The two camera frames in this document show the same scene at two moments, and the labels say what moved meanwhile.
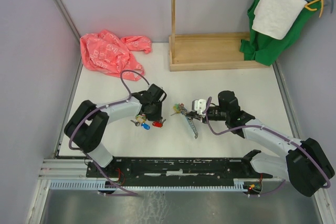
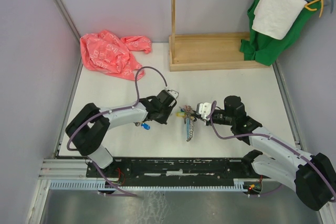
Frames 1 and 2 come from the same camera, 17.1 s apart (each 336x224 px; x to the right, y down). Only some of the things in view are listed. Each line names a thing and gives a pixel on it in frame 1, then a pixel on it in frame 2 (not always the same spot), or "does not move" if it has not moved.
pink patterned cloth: [104, 51] does not move
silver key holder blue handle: [184, 111] -> [190, 127]
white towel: [276, 10] does not move
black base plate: [178, 169] does not move
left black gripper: [157, 117] -> [164, 119]
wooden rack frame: [209, 50] does not move
